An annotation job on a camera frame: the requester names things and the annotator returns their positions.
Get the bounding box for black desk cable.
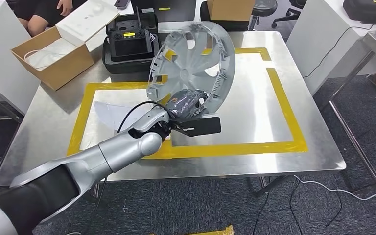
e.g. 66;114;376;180
302;24;375;79

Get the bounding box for white desk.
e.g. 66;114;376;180
285;0;376;96

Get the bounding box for white floor cable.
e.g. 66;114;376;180
293;175;376;202

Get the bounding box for open brown cardboard box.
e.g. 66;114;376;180
10;25;95;92

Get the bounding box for yellow floor tape square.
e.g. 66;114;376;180
149;224;235;235

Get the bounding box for black round stool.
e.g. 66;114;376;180
248;0;278;31

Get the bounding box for yellow tape frame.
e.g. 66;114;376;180
66;47;308;160

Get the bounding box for silver plastic wheel cover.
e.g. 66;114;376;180
146;21;236;115

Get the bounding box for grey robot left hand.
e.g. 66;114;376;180
167;89;210;120

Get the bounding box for white cabinet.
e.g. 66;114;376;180
0;0;42;115

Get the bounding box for black remote controller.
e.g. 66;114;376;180
108;6;153;62

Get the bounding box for white flat box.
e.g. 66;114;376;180
55;0;120;52

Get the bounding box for black foam case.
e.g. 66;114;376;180
102;13;161;74

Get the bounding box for person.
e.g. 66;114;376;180
13;0;88;38

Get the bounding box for stainless steel workbench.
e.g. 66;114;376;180
0;30;347;198

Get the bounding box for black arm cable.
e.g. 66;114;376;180
117;101;177;134

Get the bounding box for closed brown cardboard box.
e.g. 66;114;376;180
206;0;256;22

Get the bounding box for black floor cable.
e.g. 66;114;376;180
251;176;344;235

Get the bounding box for black office chair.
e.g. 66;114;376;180
271;0;307;29

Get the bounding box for white curved plastic part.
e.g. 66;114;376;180
94;100;153;135

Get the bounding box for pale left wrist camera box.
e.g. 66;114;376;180
169;116;222;138

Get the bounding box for white padded insert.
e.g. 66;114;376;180
23;38;78;71

